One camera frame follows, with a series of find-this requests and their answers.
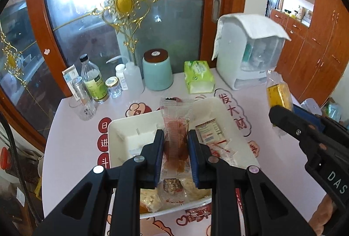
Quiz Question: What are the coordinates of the white folded towel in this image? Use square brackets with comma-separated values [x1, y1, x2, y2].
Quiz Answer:
[212, 14, 291, 60]

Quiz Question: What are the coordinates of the glass door with gold ornament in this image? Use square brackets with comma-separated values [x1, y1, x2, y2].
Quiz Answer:
[0, 0, 68, 144]
[24, 0, 248, 105]

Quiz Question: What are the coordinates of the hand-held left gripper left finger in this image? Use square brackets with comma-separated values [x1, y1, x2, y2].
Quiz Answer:
[33, 129, 166, 236]

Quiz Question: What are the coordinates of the teal plastic bag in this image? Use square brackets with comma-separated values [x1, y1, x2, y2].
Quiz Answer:
[324, 100, 345, 123]

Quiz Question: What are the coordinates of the green tissue pack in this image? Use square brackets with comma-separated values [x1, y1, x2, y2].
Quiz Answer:
[184, 60, 216, 94]

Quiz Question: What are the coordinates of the small white pill bottle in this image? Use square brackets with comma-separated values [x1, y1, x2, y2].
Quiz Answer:
[115, 64, 128, 90]

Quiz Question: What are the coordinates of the red round object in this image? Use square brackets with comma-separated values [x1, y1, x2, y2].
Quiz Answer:
[0, 147, 13, 171]

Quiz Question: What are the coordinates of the white plastic tray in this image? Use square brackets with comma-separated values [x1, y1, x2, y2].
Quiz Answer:
[108, 97, 259, 219]

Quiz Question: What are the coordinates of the person's right hand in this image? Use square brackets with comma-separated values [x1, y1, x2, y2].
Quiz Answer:
[308, 192, 339, 236]

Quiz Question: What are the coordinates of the clear packet with red snack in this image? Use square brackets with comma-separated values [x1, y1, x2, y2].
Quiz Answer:
[159, 97, 193, 204]

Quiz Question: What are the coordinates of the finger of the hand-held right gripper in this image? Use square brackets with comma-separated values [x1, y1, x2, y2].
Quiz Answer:
[293, 103, 344, 140]
[269, 105, 330, 150]

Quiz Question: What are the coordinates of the translucent squeeze bottle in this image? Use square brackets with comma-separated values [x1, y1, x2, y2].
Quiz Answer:
[106, 56, 144, 95]

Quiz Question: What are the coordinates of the black cable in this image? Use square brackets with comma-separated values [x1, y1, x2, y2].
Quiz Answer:
[0, 121, 41, 226]

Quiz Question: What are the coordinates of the silver door handle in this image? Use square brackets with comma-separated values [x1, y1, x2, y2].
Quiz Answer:
[212, 0, 222, 22]

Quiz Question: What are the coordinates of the green label plastic bottle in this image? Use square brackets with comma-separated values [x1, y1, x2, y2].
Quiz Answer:
[80, 54, 108, 103]

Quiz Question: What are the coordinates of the white countertop dispenser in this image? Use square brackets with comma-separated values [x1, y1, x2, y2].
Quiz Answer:
[217, 14, 287, 90]

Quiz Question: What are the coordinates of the clear packet with white label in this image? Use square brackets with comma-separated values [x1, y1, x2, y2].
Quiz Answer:
[195, 120, 238, 165]

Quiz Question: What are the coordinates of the yellow snack packet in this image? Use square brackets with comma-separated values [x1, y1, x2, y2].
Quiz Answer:
[266, 71, 295, 114]

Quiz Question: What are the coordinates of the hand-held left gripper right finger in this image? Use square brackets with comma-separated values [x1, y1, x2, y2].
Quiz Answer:
[188, 129, 314, 236]

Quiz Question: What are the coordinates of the wooden cabinet with shelves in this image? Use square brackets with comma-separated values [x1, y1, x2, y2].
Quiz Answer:
[269, 0, 349, 111]

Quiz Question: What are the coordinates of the white plastic container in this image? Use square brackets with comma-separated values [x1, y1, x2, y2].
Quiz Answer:
[300, 98, 323, 116]

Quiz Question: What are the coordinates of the white and teal carton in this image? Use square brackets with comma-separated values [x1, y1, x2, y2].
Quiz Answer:
[62, 65, 82, 97]

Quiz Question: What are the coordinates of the teal canister with brown lid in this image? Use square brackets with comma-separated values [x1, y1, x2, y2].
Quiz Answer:
[142, 49, 174, 91]

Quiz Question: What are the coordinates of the clear glass tumbler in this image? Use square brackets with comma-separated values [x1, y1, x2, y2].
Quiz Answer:
[69, 91, 96, 120]

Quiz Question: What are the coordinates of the gold lid glass jar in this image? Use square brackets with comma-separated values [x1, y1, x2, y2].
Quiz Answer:
[105, 76, 122, 98]

